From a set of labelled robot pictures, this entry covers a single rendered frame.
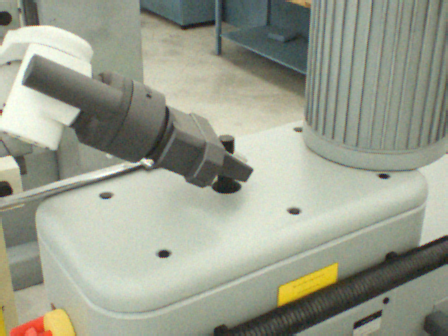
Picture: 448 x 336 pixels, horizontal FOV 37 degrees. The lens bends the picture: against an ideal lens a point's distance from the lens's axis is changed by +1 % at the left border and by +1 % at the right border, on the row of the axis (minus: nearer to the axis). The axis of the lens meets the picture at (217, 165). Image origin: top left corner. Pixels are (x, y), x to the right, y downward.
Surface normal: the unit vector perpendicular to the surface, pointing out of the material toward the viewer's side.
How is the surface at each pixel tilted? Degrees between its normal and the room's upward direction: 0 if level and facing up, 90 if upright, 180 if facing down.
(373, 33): 90
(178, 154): 90
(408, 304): 90
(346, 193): 0
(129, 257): 0
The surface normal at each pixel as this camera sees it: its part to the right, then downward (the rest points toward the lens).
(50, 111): 0.44, 0.03
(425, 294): 0.54, 0.39
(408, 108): 0.13, 0.46
